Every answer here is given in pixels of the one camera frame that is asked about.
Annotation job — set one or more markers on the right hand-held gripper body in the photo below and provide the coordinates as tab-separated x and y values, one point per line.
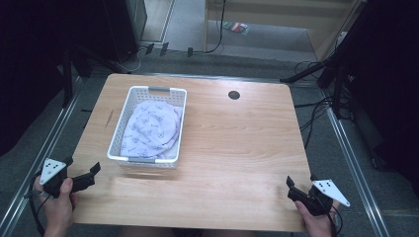
318	197

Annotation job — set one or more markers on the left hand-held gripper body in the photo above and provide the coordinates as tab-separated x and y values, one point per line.
52	179

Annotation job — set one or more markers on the light purple patterned cloth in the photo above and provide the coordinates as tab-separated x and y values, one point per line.
151	128

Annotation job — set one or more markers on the white perforated plastic basket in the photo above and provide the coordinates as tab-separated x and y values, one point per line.
131	108

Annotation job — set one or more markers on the person's right hand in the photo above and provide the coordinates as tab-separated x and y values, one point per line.
316	223

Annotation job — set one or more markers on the person's left hand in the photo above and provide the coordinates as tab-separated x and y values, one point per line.
60	210

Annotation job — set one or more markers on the black round table grommet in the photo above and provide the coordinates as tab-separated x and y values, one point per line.
234	95

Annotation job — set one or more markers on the black metal stand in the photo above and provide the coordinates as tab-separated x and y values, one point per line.
336	72

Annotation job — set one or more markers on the dark cabinet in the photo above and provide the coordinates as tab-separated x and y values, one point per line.
125	26

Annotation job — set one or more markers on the colourful striped packet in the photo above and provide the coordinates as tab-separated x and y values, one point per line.
236	27

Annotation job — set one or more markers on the light wooden shelf unit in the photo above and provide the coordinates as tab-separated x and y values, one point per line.
280	13

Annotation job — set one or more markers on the silver metal floor rail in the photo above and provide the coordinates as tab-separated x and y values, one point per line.
36	158
355	171

